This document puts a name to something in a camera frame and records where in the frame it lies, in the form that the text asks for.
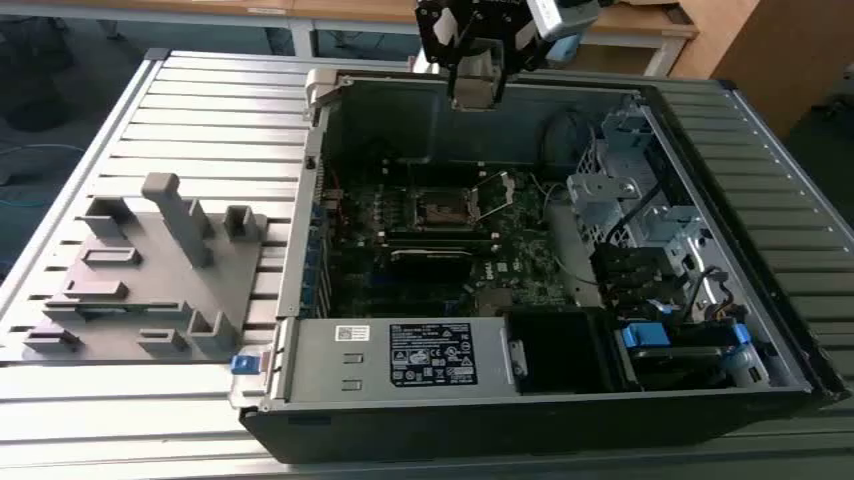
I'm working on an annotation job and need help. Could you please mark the green RAM stick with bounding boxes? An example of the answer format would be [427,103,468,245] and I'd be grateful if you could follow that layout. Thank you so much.
[73,302,149,317]

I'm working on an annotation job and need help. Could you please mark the black disk drive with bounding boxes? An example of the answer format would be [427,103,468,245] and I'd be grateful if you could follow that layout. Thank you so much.
[626,345,729,392]

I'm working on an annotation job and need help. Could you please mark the thin grey wire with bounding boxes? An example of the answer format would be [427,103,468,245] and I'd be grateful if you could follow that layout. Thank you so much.
[532,174,570,221]

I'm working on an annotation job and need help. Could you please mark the red black twisted wire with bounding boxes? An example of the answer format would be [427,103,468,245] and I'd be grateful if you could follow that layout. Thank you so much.
[328,164,350,222]

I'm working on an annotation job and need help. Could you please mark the black PC case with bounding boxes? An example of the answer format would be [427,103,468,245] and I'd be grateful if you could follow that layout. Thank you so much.
[226,67,854,466]

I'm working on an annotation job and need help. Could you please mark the CPU socket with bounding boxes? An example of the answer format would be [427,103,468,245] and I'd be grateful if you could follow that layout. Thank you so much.
[411,187,486,227]

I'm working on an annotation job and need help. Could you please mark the black plastic connector block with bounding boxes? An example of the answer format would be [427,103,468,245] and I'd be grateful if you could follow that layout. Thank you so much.
[591,243,669,301]

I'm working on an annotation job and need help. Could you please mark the silver metal drive cage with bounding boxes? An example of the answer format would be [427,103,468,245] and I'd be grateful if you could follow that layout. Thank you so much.
[564,97,719,281]

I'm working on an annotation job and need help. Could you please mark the installed RAM stick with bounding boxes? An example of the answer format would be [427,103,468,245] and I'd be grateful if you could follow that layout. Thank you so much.
[384,227,494,247]

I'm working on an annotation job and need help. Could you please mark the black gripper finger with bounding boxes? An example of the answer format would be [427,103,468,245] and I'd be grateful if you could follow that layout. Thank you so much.
[494,40,510,110]
[447,39,474,110]

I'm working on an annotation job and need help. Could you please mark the flat dark cable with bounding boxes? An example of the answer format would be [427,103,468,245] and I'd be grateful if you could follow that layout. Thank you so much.
[602,180,667,252]

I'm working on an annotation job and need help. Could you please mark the green motherboard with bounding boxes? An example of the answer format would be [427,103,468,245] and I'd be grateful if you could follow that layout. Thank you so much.
[318,164,606,320]

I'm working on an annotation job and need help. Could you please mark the black power cable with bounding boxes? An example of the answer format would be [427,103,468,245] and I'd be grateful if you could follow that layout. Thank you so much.
[685,265,729,314]

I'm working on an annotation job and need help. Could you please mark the grey parts rack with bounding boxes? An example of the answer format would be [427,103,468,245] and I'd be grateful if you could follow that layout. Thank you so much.
[19,172,272,362]

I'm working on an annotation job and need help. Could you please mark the silver CPU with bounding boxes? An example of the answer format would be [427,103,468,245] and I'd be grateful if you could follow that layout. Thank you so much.
[456,49,502,112]

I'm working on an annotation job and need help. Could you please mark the silver chipset heatsink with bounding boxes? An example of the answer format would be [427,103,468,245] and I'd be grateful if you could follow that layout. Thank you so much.
[475,287,516,313]

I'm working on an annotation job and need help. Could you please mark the black expansion card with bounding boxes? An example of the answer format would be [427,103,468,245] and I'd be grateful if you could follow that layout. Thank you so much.
[388,247,476,282]

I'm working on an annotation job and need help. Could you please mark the coloured wire bundle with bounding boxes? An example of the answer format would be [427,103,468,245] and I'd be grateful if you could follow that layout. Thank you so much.
[705,298,747,322]

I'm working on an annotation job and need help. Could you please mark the wooden top desk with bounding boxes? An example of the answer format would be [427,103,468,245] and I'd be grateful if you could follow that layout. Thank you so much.
[0,0,315,59]
[292,0,701,77]

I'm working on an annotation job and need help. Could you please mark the silver power supply unit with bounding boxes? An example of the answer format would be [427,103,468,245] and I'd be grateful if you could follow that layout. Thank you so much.
[283,315,523,403]

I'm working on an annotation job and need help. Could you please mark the black office chair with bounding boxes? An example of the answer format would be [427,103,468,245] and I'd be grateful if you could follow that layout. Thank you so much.
[0,14,76,132]

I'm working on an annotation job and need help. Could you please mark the grey plastic case latch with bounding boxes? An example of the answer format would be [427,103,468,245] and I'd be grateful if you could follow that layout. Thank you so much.
[303,68,355,109]

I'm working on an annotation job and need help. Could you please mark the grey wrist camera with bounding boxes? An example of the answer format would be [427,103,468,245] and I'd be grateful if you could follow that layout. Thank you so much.
[524,0,603,44]

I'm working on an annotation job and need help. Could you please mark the blue disk carrier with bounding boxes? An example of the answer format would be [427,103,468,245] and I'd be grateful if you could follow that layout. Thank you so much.
[616,322,673,349]

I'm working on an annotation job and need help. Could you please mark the wooden cabinet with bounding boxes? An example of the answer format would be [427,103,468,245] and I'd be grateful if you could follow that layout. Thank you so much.
[670,0,854,139]

